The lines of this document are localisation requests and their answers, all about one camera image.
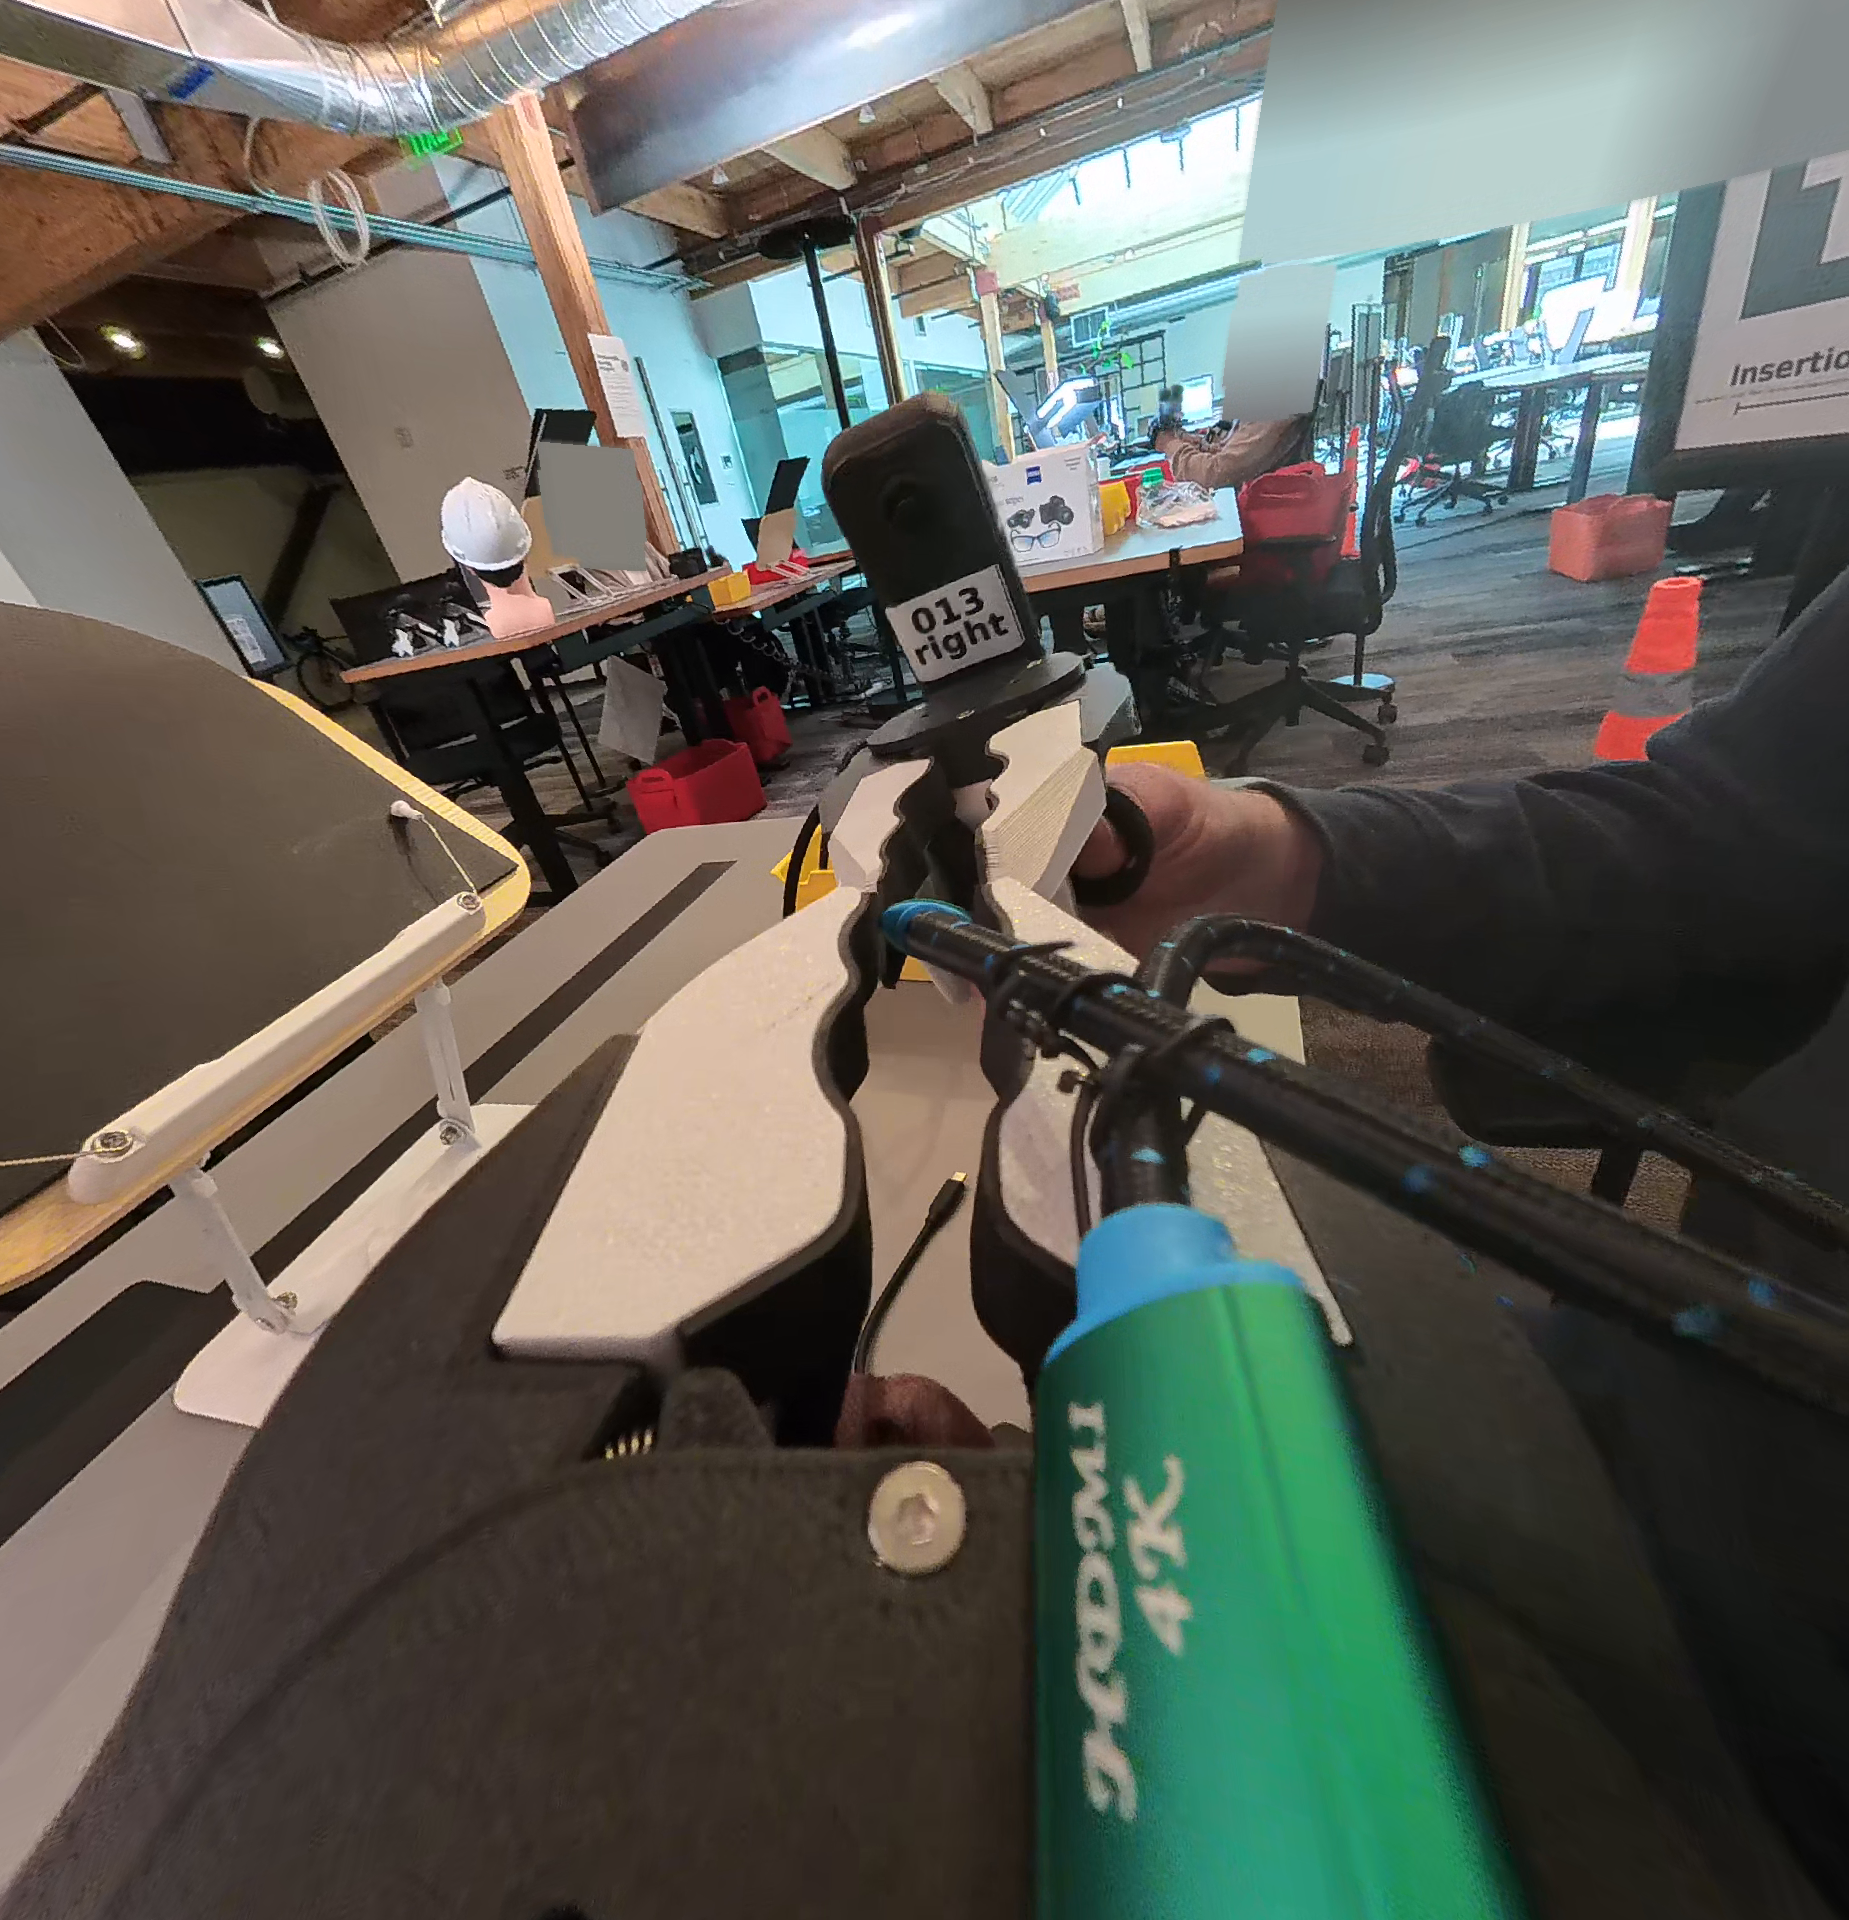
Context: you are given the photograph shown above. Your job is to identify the silver ventilation ducts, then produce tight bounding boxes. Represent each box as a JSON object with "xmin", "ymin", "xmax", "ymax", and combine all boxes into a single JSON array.
[{"xmin": 0, "ymin": 0, "xmax": 723, "ymax": 140}]

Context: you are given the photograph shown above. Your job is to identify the white sign board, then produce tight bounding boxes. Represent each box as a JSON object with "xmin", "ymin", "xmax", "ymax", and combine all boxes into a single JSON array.
[{"xmin": 1645, "ymin": 142, "xmax": 1849, "ymax": 500}]

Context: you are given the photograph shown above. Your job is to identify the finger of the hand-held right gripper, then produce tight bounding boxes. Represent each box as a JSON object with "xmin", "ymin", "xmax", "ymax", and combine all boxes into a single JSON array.
[
  {"xmin": 983, "ymin": 738, "xmax": 1118, "ymax": 912},
  {"xmin": 831, "ymin": 753, "xmax": 929, "ymax": 898}
]

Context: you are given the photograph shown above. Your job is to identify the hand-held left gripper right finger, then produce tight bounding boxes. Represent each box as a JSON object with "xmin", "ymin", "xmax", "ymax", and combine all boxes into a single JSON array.
[{"xmin": 973, "ymin": 882, "xmax": 1354, "ymax": 1372}]

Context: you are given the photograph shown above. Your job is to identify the orange bin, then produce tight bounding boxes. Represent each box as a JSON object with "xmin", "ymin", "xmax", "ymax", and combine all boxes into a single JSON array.
[{"xmin": 1550, "ymin": 496, "xmax": 1677, "ymax": 586}]

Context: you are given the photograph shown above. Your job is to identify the white printed carton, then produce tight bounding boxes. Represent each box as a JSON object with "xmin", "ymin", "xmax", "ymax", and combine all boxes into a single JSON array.
[{"xmin": 984, "ymin": 441, "xmax": 1108, "ymax": 566}]

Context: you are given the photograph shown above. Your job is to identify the wood-edged table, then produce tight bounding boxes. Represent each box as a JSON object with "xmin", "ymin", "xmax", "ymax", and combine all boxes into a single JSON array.
[
  {"xmin": 1013, "ymin": 487, "xmax": 1250, "ymax": 723},
  {"xmin": 341, "ymin": 567, "xmax": 734, "ymax": 903}
]

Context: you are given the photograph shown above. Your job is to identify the thin black cable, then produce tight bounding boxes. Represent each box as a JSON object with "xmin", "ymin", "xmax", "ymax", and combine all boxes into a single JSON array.
[{"xmin": 852, "ymin": 1171, "xmax": 973, "ymax": 1378}]

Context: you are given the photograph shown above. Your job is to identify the white paper sheet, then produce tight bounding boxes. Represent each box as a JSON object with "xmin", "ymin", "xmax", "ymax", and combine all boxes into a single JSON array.
[{"xmin": 600, "ymin": 659, "xmax": 668, "ymax": 768}]

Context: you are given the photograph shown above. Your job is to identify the braided green-plug hdmi cable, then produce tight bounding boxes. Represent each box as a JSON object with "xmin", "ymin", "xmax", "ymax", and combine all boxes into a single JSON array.
[{"xmin": 878, "ymin": 898, "xmax": 1849, "ymax": 1920}]

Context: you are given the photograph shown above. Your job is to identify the black red office chair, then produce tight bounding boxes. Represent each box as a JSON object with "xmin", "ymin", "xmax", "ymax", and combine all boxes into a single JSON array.
[{"xmin": 1192, "ymin": 338, "xmax": 1400, "ymax": 774}]

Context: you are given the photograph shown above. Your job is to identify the wooden post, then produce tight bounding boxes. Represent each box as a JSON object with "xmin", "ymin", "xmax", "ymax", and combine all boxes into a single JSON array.
[{"xmin": 489, "ymin": 92, "xmax": 681, "ymax": 561}]

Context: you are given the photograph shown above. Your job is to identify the orange traffic cone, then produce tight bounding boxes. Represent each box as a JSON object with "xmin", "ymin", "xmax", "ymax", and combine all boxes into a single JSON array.
[{"xmin": 1593, "ymin": 577, "xmax": 1708, "ymax": 764}]

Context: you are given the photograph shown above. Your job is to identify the white hard hat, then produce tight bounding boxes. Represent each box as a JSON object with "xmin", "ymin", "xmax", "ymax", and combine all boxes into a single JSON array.
[{"xmin": 439, "ymin": 477, "xmax": 534, "ymax": 569}]

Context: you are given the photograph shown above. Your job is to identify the yellow plastic bin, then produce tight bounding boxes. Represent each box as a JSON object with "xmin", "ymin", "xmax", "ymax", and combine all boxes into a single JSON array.
[{"xmin": 774, "ymin": 737, "xmax": 1211, "ymax": 985}]

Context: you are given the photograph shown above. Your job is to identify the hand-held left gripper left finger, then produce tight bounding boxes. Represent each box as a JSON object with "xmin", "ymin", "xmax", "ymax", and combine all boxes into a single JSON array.
[{"xmin": 491, "ymin": 890, "xmax": 878, "ymax": 1370}]

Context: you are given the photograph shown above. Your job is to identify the person's dark top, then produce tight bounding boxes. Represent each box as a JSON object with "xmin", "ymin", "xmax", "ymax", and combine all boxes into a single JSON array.
[{"xmin": 1314, "ymin": 1081, "xmax": 1849, "ymax": 1920}]

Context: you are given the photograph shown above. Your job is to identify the white tablet stand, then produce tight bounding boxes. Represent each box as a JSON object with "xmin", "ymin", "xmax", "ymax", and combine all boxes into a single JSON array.
[{"xmin": 0, "ymin": 600, "xmax": 534, "ymax": 1307}]

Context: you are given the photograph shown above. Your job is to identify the person's right hand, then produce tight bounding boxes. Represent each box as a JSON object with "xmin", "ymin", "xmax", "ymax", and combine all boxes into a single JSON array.
[{"xmin": 1078, "ymin": 768, "xmax": 1327, "ymax": 992}]

